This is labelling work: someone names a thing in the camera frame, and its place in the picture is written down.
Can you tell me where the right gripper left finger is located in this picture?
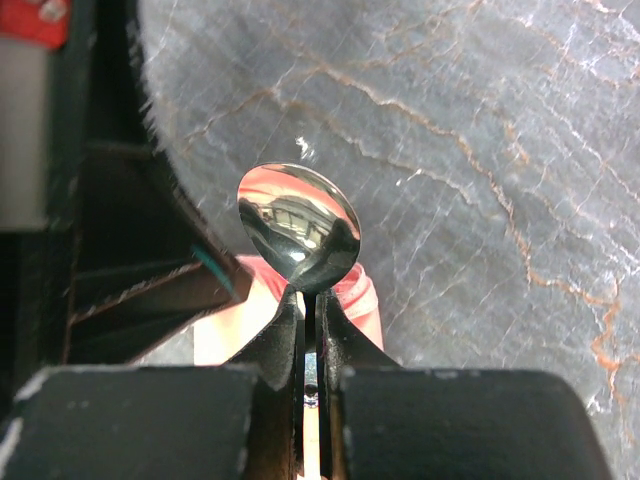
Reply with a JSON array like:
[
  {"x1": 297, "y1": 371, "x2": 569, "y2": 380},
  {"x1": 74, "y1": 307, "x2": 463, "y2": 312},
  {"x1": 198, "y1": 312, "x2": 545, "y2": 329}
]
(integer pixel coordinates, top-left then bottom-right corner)
[{"x1": 227, "y1": 288, "x2": 305, "y2": 479}]

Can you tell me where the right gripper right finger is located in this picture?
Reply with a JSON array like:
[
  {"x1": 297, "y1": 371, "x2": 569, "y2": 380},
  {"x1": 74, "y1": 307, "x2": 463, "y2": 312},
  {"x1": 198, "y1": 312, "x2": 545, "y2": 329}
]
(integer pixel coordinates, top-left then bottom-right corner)
[{"x1": 315, "y1": 290, "x2": 399, "y2": 479}]

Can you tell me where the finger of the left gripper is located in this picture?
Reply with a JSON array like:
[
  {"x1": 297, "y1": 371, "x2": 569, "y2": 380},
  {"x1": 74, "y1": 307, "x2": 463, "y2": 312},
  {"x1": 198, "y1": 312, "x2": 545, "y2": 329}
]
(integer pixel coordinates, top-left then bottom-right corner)
[{"x1": 65, "y1": 259, "x2": 251, "y2": 364}]

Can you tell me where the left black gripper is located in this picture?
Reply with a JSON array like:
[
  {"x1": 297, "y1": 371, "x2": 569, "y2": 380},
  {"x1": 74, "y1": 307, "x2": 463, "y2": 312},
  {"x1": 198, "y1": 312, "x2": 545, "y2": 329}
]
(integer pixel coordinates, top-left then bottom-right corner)
[{"x1": 1, "y1": 1, "x2": 252, "y2": 413}]

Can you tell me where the light pink satin napkin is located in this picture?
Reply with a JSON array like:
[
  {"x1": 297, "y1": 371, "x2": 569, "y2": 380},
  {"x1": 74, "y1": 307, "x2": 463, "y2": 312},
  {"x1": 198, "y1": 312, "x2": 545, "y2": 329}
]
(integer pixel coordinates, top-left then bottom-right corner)
[{"x1": 193, "y1": 255, "x2": 383, "y2": 365}]

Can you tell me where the spoon with wooden handle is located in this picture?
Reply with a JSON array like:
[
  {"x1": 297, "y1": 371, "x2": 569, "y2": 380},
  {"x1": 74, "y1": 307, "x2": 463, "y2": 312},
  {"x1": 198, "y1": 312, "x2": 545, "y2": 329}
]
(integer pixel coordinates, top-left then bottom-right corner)
[{"x1": 237, "y1": 161, "x2": 362, "y2": 480}]

